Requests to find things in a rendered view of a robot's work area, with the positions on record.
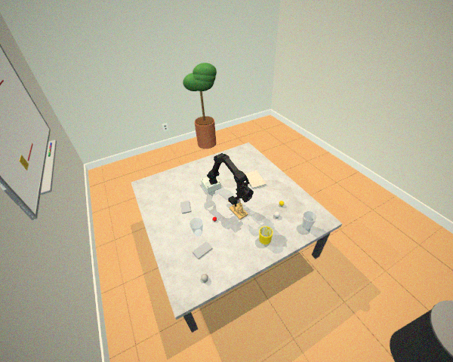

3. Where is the yellow cup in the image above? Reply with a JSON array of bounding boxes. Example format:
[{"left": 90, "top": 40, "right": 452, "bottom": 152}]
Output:
[{"left": 259, "top": 226, "right": 273, "bottom": 246}]

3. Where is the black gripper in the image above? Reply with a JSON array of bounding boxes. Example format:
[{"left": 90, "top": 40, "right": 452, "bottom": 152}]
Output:
[{"left": 228, "top": 189, "right": 242, "bottom": 206}]

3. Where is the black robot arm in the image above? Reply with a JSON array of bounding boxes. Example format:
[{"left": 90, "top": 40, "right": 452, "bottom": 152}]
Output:
[{"left": 207, "top": 153, "right": 254, "bottom": 202}]

